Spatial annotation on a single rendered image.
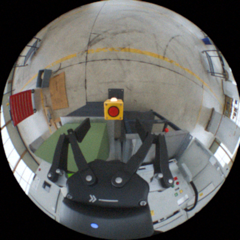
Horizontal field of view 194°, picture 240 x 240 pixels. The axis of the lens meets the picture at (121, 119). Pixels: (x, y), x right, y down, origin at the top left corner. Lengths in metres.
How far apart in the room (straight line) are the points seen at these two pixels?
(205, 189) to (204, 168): 0.27
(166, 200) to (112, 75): 1.57
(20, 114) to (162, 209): 2.69
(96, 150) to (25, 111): 2.26
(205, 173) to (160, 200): 0.58
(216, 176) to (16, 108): 3.26
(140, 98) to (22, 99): 2.70
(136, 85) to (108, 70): 0.53
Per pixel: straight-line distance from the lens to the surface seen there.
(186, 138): 0.79
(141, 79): 1.27
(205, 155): 1.01
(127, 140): 0.44
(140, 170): 0.69
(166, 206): 0.70
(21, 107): 2.34
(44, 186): 1.38
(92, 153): 0.28
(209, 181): 1.06
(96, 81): 1.24
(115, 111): 0.29
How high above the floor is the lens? 1.18
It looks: 67 degrees down
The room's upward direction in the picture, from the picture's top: 171 degrees clockwise
